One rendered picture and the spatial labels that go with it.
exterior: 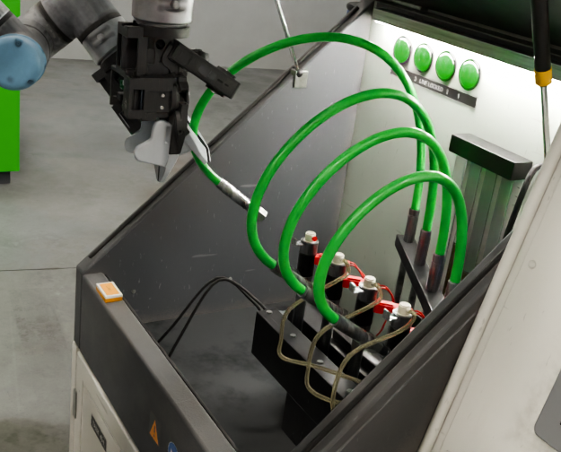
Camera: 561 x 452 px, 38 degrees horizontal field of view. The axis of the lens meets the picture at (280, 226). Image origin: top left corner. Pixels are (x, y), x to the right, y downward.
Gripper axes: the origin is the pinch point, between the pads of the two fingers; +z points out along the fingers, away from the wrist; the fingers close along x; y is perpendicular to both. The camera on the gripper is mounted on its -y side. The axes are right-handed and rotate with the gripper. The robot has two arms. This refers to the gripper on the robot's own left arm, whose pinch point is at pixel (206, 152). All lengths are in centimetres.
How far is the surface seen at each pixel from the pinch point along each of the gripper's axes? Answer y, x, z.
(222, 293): 19.3, -31.1, 22.9
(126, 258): 26.3, -17.2, 6.2
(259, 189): -6.2, 18.9, 8.8
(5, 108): 119, -283, -90
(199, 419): 18.1, 22.3, 29.3
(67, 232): 119, -249, -18
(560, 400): -23, 41, 45
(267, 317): 7.9, -1.9, 27.1
